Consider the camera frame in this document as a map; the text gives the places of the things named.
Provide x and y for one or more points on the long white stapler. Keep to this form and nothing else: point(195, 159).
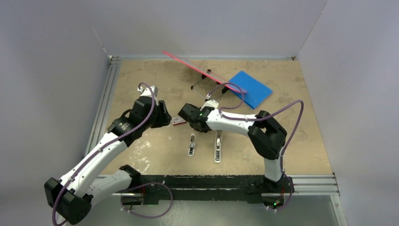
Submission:
point(218, 142)

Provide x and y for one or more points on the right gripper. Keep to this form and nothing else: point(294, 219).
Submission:
point(204, 131)

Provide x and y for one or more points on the black base bar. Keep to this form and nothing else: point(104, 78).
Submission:
point(253, 189)

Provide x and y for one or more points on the blue folder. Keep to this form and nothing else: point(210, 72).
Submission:
point(255, 92)

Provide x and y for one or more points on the black wire stand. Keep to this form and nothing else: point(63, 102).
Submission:
point(207, 82)

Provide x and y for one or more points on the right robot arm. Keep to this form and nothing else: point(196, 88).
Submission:
point(267, 136)

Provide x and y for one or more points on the red white staple box sleeve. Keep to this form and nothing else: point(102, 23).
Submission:
point(178, 121)

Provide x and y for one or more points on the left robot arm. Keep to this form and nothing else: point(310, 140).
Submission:
point(74, 194)

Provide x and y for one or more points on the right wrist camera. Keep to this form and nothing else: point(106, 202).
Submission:
point(209, 102)

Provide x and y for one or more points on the small white stapler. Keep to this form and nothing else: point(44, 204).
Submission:
point(191, 149)

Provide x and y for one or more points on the pink board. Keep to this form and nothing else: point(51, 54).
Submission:
point(199, 69)

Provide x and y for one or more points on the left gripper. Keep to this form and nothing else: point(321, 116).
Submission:
point(163, 117)

